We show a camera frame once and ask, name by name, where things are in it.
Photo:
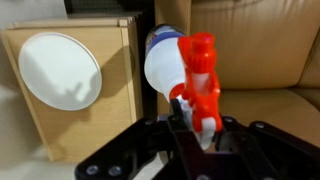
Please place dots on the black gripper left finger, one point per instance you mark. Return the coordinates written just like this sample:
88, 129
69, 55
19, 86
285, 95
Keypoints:
178, 116

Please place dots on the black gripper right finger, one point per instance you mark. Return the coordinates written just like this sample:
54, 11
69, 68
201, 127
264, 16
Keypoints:
226, 128

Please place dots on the white spray bottle red trigger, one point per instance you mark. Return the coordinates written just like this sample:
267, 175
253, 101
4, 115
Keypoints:
165, 63

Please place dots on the light wooden drawer cabinet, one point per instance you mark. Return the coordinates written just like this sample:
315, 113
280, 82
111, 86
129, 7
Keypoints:
110, 126

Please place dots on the brown leather sofa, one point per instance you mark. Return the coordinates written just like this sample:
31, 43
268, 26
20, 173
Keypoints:
260, 50

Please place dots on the white round plate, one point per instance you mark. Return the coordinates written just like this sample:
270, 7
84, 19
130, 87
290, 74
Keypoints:
60, 70

